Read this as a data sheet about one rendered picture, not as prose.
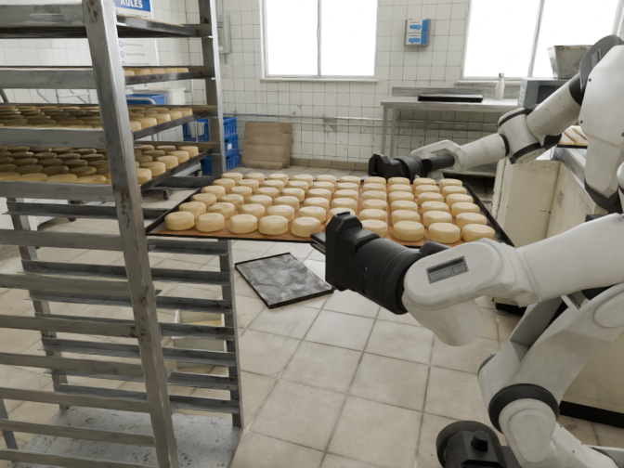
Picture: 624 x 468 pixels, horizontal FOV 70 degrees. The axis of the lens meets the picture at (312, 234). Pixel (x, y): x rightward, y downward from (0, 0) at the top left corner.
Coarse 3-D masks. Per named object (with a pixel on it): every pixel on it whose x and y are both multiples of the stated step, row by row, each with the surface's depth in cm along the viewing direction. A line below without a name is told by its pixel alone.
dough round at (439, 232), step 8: (432, 224) 75; (440, 224) 75; (448, 224) 75; (432, 232) 73; (440, 232) 72; (448, 232) 72; (456, 232) 72; (440, 240) 72; (448, 240) 72; (456, 240) 73
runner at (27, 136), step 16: (0, 128) 73; (16, 128) 73; (32, 128) 73; (48, 128) 72; (64, 128) 72; (0, 144) 74; (16, 144) 74; (32, 144) 74; (48, 144) 73; (64, 144) 73; (80, 144) 73; (96, 144) 72
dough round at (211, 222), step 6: (198, 216) 79; (204, 216) 79; (210, 216) 79; (216, 216) 79; (222, 216) 79; (198, 222) 77; (204, 222) 77; (210, 222) 77; (216, 222) 77; (222, 222) 78; (198, 228) 78; (204, 228) 77; (210, 228) 77; (216, 228) 78
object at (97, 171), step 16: (0, 160) 95; (16, 160) 95; (32, 160) 95; (48, 160) 95; (64, 160) 98; (80, 160) 95; (96, 160) 98; (144, 160) 96; (160, 160) 95; (176, 160) 97; (0, 176) 81; (16, 176) 82; (32, 176) 81; (48, 176) 86; (64, 176) 81; (80, 176) 85; (96, 176) 81; (144, 176) 84
